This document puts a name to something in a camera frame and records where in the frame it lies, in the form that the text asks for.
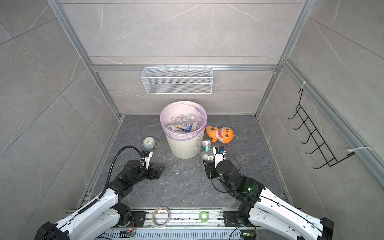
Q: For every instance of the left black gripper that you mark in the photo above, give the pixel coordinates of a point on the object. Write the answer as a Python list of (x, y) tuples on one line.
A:
[(158, 173)]

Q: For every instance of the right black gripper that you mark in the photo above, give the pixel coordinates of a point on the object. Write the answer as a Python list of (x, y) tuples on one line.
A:
[(210, 169)]

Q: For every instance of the crane label green cap bottle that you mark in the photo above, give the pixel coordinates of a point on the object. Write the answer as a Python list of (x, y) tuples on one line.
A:
[(207, 154)]

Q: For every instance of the clear bottle yellow label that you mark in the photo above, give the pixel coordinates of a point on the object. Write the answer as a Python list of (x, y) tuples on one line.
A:
[(178, 121)]

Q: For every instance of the blue label bottle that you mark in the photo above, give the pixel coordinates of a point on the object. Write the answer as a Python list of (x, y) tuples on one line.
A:
[(187, 127)]

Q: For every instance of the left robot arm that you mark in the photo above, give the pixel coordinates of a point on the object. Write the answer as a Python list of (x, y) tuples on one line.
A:
[(106, 210)]

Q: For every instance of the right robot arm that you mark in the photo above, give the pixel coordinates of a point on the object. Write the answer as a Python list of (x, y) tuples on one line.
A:
[(261, 208)]

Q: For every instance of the cream ribbed trash bin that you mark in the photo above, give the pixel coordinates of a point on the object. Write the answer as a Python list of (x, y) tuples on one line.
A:
[(186, 149)]

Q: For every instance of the pink bin liner bag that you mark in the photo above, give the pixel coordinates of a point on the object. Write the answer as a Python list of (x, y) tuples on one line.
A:
[(191, 111)]

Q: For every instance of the light blue alarm clock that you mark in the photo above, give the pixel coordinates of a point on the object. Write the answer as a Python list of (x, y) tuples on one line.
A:
[(150, 143)]

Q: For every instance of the orange shark plush toy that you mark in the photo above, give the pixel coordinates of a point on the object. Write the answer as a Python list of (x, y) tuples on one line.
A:
[(224, 135)]

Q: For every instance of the clear tape roll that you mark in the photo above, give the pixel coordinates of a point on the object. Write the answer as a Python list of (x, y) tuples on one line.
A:
[(161, 217)]

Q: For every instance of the green tape roll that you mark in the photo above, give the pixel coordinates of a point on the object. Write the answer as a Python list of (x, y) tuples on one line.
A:
[(204, 216)]

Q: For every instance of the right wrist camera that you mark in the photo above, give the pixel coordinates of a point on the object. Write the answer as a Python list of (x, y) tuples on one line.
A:
[(219, 154)]

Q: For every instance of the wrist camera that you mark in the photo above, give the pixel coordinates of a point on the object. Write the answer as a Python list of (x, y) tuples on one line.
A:
[(145, 159), (219, 154)]

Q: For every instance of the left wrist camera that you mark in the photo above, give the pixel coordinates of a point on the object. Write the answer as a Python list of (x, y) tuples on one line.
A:
[(145, 159)]

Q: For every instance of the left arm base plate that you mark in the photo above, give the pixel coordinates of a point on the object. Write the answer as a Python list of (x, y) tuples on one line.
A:
[(132, 219)]

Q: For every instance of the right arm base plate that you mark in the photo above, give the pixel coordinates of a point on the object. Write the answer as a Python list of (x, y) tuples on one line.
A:
[(232, 220)]

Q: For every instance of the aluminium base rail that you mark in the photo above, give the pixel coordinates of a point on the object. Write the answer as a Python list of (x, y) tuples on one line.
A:
[(185, 218)]

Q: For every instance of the white wire mesh basket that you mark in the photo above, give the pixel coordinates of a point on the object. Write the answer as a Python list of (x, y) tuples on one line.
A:
[(178, 80)]

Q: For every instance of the black wall hook rack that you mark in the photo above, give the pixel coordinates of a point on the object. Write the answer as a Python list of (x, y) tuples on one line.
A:
[(315, 136)]

